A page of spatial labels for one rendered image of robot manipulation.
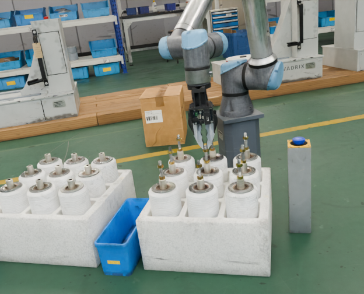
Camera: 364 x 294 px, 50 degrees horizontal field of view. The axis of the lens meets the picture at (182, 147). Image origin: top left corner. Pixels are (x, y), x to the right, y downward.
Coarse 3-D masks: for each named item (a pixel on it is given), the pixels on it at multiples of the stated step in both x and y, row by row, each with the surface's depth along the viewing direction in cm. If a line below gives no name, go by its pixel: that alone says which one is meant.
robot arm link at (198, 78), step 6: (186, 72) 112; (192, 72) 111; (198, 72) 111; (204, 72) 111; (210, 72) 114; (186, 78) 113; (192, 78) 111; (198, 78) 111; (204, 78) 111; (210, 78) 113; (192, 84) 112; (198, 84) 112; (204, 84) 113
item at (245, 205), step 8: (232, 192) 110; (248, 192) 109; (256, 192) 111; (232, 200) 110; (240, 200) 109; (248, 200) 109; (256, 200) 111; (232, 208) 111; (240, 208) 110; (248, 208) 110; (256, 208) 112; (232, 216) 112; (240, 216) 111; (248, 216) 111; (256, 216) 113
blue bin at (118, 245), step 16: (128, 208) 144; (112, 224) 130; (128, 224) 143; (96, 240) 119; (112, 240) 129; (128, 240) 117; (112, 256) 118; (128, 256) 118; (112, 272) 121; (128, 272) 120
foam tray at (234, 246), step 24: (264, 168) 141; (264, 192) 123; (144, 216) 118; (264, 216) 110; (144, 240) 118; (168, 240) 116; (192, 240) 114; (216, 240) 112; (240, 240) 110; (264, 240) 108; (144, 264) 121; (168, 264) 119; (192, 264) 117; (216, 264) 115; (240, 264) 113; (264, 264) 111
